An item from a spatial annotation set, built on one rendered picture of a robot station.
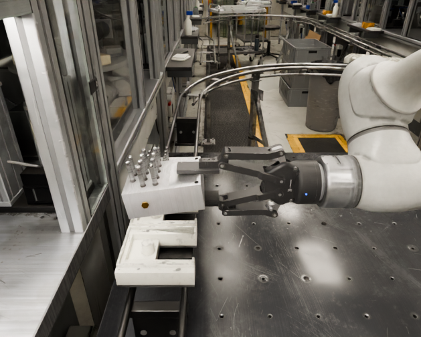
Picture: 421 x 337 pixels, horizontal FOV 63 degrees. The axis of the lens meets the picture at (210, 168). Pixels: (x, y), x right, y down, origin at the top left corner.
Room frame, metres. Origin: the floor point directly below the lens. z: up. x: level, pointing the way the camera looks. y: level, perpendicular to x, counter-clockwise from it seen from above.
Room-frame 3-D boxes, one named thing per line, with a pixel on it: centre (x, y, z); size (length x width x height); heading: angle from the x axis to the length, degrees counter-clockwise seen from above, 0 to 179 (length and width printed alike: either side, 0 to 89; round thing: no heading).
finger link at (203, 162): (0.49, -0.01, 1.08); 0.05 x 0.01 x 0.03; 90
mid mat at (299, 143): (2.53, -0.99, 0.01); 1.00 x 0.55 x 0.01; 0
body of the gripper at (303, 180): (0.49, -0.13, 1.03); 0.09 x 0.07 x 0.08; 90
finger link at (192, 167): (0.49, 0.02, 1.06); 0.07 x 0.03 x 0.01; 90
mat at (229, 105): (4.99, -0.23, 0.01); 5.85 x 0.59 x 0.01; 0
